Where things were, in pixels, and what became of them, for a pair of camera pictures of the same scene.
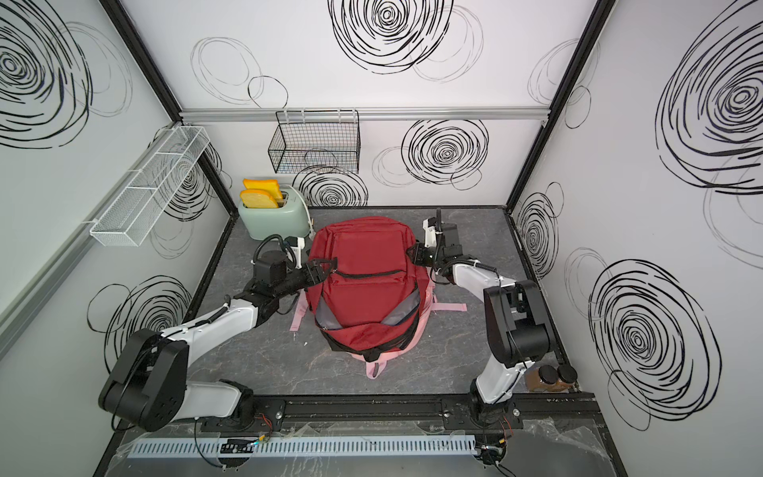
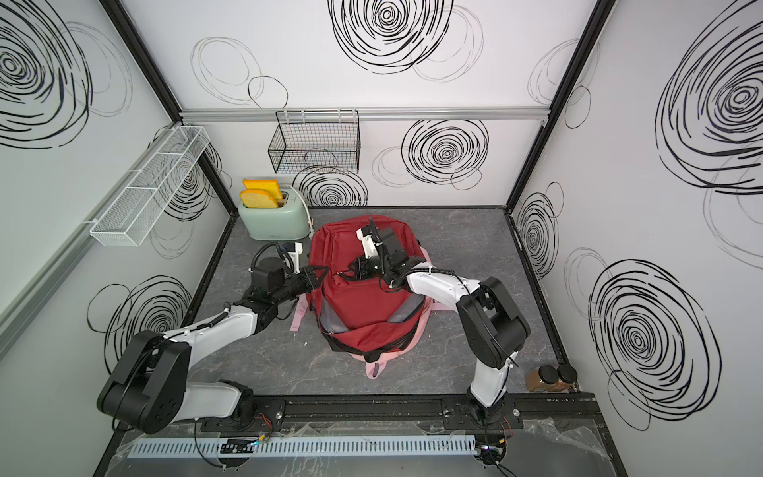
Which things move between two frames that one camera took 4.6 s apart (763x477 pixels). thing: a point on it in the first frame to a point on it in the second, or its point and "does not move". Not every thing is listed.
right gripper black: x=417 y=250 to x=362 y=271
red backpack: x=372 y=302 does not move
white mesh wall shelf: x=133 y=214 does not move
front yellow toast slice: x=258 y=199 does not move
